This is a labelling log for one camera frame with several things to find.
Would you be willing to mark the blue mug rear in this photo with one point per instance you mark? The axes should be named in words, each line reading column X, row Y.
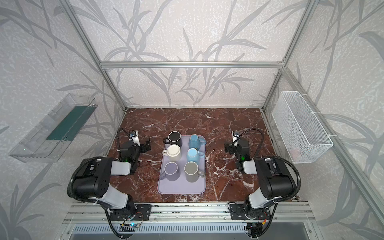
column 195, row 142

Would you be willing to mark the white wire mesh basket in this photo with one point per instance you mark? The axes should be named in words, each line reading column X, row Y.
column 303, row 135

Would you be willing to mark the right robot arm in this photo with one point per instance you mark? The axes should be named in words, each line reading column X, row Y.
column 279, row 180

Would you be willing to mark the white slotted vent strip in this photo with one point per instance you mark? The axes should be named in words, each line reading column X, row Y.
column 164, row 228

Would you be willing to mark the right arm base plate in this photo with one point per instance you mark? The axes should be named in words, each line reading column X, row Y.
column 244, row 212

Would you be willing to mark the aluminium front rail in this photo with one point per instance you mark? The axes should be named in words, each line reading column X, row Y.
column 189, row 212

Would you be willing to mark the lilac rectangular tray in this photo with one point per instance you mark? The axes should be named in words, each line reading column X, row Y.
column 181, row 185

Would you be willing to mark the cream white mug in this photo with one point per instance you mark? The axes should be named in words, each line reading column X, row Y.
column 173, row 153

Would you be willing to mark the black mug white rim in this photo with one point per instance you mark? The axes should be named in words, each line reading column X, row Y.
column 174, row 138

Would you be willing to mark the lilac purple mug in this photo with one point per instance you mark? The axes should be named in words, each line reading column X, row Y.
column 171, row 172

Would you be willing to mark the light blue mug front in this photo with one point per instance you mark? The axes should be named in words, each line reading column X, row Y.
column 194, row 155

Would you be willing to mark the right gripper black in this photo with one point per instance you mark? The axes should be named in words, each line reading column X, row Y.
column 231, row 147

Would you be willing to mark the clear plastic wall bin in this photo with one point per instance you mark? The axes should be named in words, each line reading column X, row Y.
column 47, row 142

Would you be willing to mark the grey mug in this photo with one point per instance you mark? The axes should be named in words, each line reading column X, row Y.
column 192, row 172

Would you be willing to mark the small green circuit board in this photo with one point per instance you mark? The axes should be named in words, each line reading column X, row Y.
column 129, row 227

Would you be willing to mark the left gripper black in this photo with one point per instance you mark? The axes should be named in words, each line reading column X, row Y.
column 143, row 145

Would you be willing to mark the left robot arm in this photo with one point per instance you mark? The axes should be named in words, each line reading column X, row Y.
column 91, row 180

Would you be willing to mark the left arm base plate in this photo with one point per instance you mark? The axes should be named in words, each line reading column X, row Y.
column 137, row 213

